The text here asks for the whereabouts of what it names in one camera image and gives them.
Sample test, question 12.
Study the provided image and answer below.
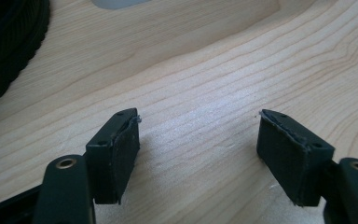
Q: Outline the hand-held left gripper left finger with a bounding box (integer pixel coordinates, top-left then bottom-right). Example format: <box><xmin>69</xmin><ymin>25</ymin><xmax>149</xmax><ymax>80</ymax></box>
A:
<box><xmin>85</xmin><ymin>107</ymin><xmax>141</xmax><ymax>205</ymax></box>

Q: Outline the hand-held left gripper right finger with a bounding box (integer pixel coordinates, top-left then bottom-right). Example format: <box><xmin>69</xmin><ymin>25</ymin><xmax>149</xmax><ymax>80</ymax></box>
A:
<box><xmin>256</xmin><ymin>108</ymin><xmax>336</xmax><ymax>207</ymax></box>

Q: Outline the white box lid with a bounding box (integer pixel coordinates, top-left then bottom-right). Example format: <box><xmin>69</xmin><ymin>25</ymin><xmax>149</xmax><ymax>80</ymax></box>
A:
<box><xmin>89</xmin><ymin>0</ymin><xmax>152</xmax><ymax>10</ymax></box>

